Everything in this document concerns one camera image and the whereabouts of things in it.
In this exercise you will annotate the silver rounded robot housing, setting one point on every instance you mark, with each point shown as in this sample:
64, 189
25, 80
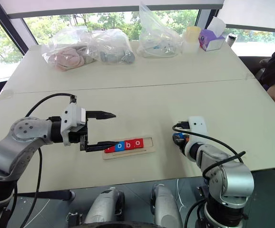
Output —
166, 206
104, 206

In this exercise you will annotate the dark window frame post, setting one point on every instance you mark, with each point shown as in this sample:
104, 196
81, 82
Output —
11, 26
201, 19

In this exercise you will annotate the clear bag with pink cloth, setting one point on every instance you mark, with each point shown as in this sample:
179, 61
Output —
66, 57

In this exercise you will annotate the tall clear plastic bag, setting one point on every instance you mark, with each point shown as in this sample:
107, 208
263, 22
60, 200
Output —
156, 38

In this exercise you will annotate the yellow lidded plastic cup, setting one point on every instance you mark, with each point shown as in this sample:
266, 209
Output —
192, 35

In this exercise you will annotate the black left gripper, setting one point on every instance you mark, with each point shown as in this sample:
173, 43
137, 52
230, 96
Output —
76, 136

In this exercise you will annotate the black table crossbar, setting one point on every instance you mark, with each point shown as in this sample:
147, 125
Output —
44, 195

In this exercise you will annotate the blue letter o block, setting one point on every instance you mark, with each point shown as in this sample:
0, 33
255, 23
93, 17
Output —
116, 148

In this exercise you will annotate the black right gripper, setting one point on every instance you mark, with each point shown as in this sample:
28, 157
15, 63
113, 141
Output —
180, 143

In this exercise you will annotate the red letter o block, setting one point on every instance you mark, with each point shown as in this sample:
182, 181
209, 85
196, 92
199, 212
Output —
135, 146

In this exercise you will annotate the bottle with black lid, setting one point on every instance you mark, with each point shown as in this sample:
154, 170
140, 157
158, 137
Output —
231, 39

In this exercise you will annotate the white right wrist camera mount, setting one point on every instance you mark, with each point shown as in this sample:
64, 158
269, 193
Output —
198, 128

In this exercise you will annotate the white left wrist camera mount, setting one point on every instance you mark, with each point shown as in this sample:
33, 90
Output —
71, 118

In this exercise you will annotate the clear bag with grey parts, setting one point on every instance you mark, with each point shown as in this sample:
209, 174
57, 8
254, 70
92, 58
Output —
111, 47

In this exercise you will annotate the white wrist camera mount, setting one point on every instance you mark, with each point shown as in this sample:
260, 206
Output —
198, 128
71, 118

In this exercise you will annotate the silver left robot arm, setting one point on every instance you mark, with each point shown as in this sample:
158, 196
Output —
23, 130

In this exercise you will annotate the red letter r block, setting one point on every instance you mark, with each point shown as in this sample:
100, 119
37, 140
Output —
109, 150

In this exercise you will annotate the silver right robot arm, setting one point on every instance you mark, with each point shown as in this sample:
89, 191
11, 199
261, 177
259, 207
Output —
232, 178

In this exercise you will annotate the purple tissue box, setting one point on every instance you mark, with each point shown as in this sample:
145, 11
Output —
211, 42

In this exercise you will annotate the light wooden letter tray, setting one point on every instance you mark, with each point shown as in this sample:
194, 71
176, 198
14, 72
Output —
128, 154

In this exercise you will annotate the red letter tile b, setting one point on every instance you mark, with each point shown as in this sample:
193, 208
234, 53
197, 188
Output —
126, 147

